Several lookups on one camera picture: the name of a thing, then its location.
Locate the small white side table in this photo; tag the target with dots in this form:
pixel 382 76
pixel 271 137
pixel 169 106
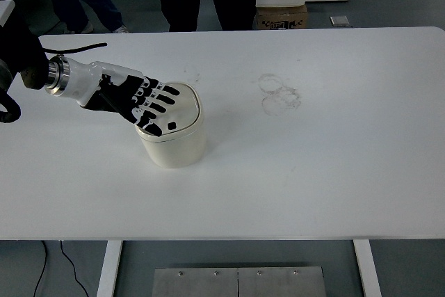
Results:
pixel 5 10

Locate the cream trash bin with lid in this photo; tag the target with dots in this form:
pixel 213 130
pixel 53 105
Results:
pixel 180 144

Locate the grey metal plate with screws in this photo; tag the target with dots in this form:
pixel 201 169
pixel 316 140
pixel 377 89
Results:
pixel 281 284
pixel 194 284

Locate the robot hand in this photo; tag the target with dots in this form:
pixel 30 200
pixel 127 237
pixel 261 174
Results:
pixel 87 81

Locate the brown cardboard box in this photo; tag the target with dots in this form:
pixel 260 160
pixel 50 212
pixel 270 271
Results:
pixel 281 17

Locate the small grey floor plate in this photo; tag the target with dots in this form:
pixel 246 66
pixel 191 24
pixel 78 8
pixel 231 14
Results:
pixel 339 21

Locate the white table leg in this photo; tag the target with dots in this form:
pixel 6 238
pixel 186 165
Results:
pixel 109 269
pixel 368 269

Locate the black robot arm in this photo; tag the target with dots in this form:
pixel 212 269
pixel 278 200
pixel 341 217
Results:
pixel 21 53

